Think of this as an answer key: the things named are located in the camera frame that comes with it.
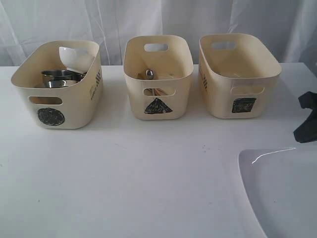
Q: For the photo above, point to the white square plate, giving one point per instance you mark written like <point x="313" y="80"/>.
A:
<point x="281" y="187"/>

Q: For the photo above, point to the white plastic bowl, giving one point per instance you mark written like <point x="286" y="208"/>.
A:
<point x="76" y="59"/>

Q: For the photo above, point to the cream bin with triangle mark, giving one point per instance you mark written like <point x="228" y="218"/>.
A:
<point x="170" y="58"/>

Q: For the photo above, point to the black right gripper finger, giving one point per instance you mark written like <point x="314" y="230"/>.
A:
<point x="307" y="131"/>

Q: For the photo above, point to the white backdrop curtain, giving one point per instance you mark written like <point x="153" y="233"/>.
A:
<point x="287" y="27"/>

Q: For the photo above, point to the cream bin with circle mark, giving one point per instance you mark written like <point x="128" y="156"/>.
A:
<point x="69" y="107"/>

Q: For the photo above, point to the cream bin with square mark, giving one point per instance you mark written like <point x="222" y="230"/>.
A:
<point x="238" y="75"/>

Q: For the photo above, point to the steel bowl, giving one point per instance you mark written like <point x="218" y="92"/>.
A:
<point x="60" y="83"/>

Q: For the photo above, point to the steel mug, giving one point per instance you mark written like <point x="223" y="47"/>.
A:
<point x="78" y="76"/>
<point x="56" y="75"/>

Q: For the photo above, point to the steel spoon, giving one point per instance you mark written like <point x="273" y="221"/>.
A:
<point x="152" y="73"/>

